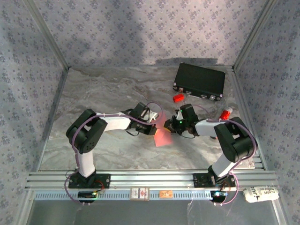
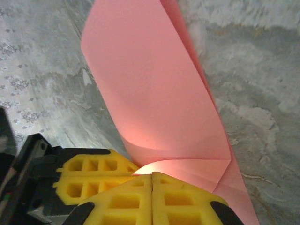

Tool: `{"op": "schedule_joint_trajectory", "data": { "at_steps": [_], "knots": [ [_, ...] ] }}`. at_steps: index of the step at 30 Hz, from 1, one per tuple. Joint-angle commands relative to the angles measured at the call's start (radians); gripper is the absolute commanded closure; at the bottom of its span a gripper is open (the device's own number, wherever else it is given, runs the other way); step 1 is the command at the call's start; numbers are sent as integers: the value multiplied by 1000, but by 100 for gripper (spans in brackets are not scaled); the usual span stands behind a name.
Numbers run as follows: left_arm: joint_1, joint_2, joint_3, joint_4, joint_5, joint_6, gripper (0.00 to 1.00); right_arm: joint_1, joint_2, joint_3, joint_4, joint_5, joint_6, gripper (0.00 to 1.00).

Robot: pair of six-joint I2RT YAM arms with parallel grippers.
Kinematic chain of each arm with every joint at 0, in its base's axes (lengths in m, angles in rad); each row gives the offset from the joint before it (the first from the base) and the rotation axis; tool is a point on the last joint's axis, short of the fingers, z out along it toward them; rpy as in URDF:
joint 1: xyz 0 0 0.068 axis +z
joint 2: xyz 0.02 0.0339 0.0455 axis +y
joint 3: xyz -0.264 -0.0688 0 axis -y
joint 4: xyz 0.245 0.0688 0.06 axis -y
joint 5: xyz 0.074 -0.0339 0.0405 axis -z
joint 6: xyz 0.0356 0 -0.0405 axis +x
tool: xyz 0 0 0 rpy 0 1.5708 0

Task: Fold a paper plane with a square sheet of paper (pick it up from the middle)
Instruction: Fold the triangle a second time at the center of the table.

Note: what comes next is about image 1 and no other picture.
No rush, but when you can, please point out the pink paper sheet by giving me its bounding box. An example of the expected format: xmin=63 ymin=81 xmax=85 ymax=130
xmin=152 ymin=112 xmax=174 ymax=148

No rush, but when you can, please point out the red cylinder with white cap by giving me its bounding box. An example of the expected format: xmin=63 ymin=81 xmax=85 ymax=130
xmin=219 ymin=105 xmax=233 ymax=120

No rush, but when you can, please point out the black hard case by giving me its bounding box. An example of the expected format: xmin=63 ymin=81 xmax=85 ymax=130
xmin=172 ymin=62 xmax=226 ymax=101

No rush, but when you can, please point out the white printed label card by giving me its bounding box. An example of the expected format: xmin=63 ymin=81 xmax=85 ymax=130
xmin=130 ymin=187 xmax=150 ymax=202

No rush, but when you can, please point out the white crumpled packet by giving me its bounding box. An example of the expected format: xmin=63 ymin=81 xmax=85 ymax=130
xmin=242 ymin=186 xmax=280 ymax=204

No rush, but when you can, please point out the long aluminium mounting rail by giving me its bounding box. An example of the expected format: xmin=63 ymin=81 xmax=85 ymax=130
xmin=25 ymin=170 xmax=277 ymax=189

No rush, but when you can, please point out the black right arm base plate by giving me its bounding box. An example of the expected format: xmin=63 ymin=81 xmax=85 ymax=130
xmin=193 ymin=173 xmax=236 ymax=188

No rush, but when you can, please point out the aluminium table edge rail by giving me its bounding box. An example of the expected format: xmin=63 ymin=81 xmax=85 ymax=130
xmin=35 ymin=69 xmax=69 ymax=172
xmin=231 ymin=67 xmax=267 ymax=171

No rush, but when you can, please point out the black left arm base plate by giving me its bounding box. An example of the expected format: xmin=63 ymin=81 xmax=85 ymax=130
xmin=68 ymin=173 xmax=111 ymax=189

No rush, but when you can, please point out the grey slotted cable duct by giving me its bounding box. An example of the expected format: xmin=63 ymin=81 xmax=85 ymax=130
xmin=34 ymin=189 xmax=247 ymax=201

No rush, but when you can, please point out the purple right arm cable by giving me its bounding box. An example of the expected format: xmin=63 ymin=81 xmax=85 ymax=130
xmin=187 ymin=104 xmax=259 ymax=207

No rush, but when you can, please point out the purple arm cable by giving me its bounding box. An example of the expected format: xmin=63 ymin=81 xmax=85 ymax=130
xmin=64 ymin=101 xmax=164 ymax=207
xmin=187 ymin=104 xmax=259 ymax=207

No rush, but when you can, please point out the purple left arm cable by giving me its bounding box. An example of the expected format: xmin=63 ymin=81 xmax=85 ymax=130
xmin=64 ymin=101 xmax=164 ymax=207

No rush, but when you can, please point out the aluminium frame post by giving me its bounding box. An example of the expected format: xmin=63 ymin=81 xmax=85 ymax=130
xmin=232 ymin=0 xmax=278 ymax=71

